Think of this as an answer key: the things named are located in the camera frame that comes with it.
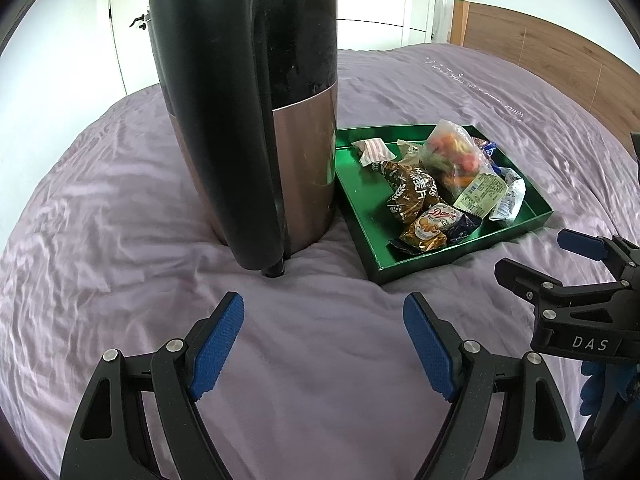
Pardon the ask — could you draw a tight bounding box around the gold cookie snack packet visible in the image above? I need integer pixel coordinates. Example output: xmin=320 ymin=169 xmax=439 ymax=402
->
xmin=389 ymin=204 xmax=466 ymax=256

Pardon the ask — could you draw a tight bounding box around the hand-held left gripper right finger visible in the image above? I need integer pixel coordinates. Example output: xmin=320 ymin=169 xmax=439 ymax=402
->
xmin=402 ymin=292 xmax=583 ymax=480

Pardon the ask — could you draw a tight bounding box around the blue white biscuit packet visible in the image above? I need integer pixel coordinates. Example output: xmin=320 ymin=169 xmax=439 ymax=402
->
xmin=472 ymin=137 xmax=503 ymax=173

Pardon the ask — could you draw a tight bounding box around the wooden headboard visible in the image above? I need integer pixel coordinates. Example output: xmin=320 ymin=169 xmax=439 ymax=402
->
xmin=447 ymin=0 xmax=640 ymax=141

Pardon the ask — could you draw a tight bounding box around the pink striped snack packet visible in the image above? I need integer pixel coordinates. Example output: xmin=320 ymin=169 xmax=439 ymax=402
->
xmin=351 ymin=137 xmax=398 ymax=167

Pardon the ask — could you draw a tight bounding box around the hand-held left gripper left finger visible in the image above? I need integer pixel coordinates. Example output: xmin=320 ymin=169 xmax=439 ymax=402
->
xmin=60 ymin=291 xmax=246 ymax=480

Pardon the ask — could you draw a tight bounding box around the brown snack packet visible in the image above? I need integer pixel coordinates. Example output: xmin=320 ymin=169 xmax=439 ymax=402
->
xmin=372 ymin=159 xmax=443 ymax=225

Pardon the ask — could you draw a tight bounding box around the bronze and black thermos jug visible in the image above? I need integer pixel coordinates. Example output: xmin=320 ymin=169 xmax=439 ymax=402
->
xmin=149 ymin=0 xmax=341 ymax=278

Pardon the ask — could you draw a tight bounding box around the green tray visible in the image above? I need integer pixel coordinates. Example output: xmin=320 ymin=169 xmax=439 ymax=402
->
xmin=332 ymin=122 xmax=555 ymax=287

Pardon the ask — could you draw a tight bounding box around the purple bed blanket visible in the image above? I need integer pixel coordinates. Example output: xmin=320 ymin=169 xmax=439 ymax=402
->
xmin=0 ymin=42 xmax=640 ymax=480

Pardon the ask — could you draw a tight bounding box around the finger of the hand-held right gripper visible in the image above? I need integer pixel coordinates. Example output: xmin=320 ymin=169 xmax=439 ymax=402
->
xmin=556 ymin=228 xmax=616 ymax=262
xmin=494 ymin=257 xmax=571 ymax=322

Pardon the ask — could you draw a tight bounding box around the white door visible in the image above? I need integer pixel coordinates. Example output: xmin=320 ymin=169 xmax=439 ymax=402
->
xmin=107 ymin=0 xmax=156 ymax=96

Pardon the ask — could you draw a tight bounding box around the white blue snack packet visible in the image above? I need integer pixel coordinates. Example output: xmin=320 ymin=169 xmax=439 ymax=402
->
xmin=489 ymin=167 xmax=527 ymax=223

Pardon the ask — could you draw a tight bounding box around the clear candy bag green label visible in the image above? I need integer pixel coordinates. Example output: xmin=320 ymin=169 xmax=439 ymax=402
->
xmin=424 ymin=119 xmax=508 ymax=220

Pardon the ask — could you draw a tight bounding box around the person's right hand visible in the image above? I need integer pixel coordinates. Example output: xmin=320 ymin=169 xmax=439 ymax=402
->
xmin=580 ymin=359 xmax=640 ymax=417

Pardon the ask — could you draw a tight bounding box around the white wardrobe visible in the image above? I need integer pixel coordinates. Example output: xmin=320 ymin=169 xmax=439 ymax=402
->
xmin=330 ymin=0 xmax=441 ymax=51

